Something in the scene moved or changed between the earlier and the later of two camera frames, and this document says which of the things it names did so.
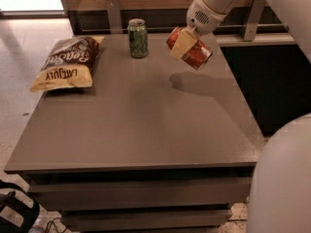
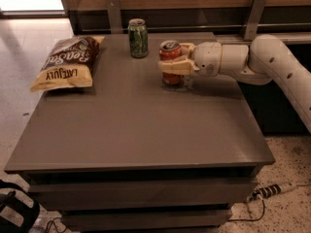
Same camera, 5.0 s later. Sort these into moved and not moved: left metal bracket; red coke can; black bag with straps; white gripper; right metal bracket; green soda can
Moved: red coke can; white gripper
Not moved: green soda can; left metal bracket; black bag with straps; right metal bracket
